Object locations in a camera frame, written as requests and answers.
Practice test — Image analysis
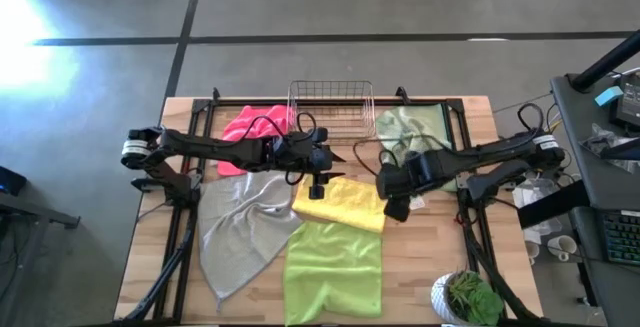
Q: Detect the black backlit keyboard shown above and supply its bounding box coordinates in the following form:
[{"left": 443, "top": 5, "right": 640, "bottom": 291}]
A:
[{"left": 601, "top": 209, "right": 640, "bottom": 267}]

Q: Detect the potted succulent white pot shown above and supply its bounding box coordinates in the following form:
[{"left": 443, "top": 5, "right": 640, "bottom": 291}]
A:
[{"left": 430, "top": 269, "right": 505, "bottom": 327}]

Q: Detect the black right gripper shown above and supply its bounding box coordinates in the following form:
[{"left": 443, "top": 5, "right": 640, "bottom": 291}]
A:
[{"left": 375, "top": 151, "right": 436, "bottom": 201}]

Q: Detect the black electronic device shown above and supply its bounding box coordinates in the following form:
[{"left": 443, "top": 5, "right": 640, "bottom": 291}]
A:
[{"left": 608, "top": 72, "right": 640, "bottom": 132}]

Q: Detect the pale green teal-edged towel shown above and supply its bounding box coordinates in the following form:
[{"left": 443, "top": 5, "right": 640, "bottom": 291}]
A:
[{"left": 374, "top": 104, "right": 459, "bottom": 193}]

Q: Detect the lime green microfiber towel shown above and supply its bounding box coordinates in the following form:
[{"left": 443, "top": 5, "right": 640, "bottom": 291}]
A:
[{"left": 282, "top": 220, "right": 384, "bottom": 326}]

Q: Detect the pink microfiber towel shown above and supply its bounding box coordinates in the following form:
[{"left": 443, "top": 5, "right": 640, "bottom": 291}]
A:
[{"left": 217, "top": 105, "right": 291, "bottom": 177}]

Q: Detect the black padded strap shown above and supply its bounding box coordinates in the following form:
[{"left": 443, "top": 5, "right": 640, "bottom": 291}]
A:
[{"left": 516, "top": 180, "right": 592, "bottom": 230}]

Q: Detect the clear plastic bag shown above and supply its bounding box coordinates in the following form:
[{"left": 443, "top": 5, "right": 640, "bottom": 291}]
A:
[{"left": 579, "top": 122, "right": 640, "bottom": 174}]

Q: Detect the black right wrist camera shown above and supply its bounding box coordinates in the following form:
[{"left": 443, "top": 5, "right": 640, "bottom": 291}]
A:
[{"left": 383, "top": 195, "right": 413, "bottom": 223}]

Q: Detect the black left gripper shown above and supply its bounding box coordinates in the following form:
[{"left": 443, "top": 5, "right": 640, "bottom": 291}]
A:
[{"left": 279, "top": 126, "right": 347, "bottom": 184}]

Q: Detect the dark grey desk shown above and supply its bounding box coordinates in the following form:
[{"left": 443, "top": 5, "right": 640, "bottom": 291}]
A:
[{"left": 549, "top": 71, "right": 640, "bottom": 327}]

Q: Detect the black round pole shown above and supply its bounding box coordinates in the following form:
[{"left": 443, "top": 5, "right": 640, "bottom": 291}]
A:
[{"left": 570, "top": 30, "right": 640, "bottom": 94}]

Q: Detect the black desk leg frame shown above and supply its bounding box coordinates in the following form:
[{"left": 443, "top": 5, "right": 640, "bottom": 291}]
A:
[{"left": 0, "top": 191, "right": 82, "bottom": 327}]

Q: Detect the black metal table frame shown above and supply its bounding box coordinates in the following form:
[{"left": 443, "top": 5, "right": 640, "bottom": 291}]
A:
[{"left": 112, "top": 86, "right": 546, "bottom": 327}]

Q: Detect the yellow microfiber towel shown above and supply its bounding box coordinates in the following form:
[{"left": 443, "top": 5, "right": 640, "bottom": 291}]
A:
[{"left": 292, "top": 175, "right": 387, "bottom": 234}]

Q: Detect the metal wire basket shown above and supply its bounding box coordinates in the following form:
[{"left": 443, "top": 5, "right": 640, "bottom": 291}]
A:
[{"left": 286, "top": 79, "right": 377, "bottom": 143}]

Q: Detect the light blue sticky note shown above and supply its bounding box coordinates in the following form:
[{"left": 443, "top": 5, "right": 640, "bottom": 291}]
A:
[{"left": 594, "top": 85, "right": 625, "bottom": 108}]

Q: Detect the grey waffle-weave towel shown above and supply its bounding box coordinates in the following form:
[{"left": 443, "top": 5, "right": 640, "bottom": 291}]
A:
[{"left": 198, "top": 170, "right": 304, "bottom": 313}]

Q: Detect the black box blue light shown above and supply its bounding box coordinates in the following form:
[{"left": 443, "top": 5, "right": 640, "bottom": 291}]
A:
[{"left": 0, "top": 165, "right": 29, "bottom": 197}]

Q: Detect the white crumpled plastic sheet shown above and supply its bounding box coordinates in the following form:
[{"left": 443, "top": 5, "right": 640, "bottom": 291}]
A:
[{"left": 512, "top": 179, "right": 564, "bottom": 238}]

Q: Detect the white mug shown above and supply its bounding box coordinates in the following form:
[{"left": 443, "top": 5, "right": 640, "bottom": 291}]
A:
[
  {"left": 546, "top": 234, "right": 579, "bottom": 263},
  {"left": 523, "top": 240, "right": 542, "bottom": 264}
]

